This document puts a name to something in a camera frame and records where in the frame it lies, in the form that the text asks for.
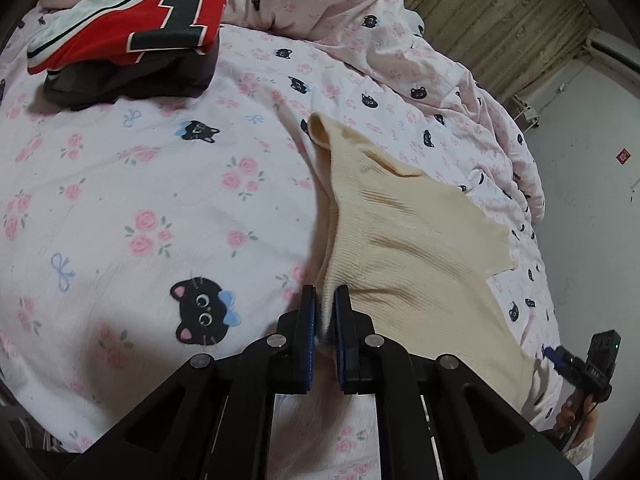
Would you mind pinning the red wall sticker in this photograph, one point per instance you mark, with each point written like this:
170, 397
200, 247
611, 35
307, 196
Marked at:
622, 156

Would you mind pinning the red numbered jersey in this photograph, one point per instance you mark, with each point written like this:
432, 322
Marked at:
100, 35

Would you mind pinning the beige knit garment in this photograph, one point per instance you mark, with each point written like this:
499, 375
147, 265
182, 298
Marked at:
400, 240

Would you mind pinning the pink cat print quilt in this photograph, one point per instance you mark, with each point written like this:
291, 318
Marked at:
150, 170

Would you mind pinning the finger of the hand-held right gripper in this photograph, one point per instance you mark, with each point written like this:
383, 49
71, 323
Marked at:
554, 356

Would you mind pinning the white air conditioner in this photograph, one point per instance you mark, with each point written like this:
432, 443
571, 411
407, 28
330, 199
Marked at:
612, 49

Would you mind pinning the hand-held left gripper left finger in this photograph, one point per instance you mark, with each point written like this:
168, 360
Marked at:
310, 340

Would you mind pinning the dark grey folded garment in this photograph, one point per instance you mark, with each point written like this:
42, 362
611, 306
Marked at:
125, 85

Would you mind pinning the person's right hand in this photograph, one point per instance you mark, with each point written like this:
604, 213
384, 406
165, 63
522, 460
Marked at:
566, 417

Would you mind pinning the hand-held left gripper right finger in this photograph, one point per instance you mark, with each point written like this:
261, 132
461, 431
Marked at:
341, 340

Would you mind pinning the beige patterned curtain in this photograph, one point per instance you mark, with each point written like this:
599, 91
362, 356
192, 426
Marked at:
500, 15

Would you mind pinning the white shelf rack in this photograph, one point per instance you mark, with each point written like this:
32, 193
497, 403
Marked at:
525, 110

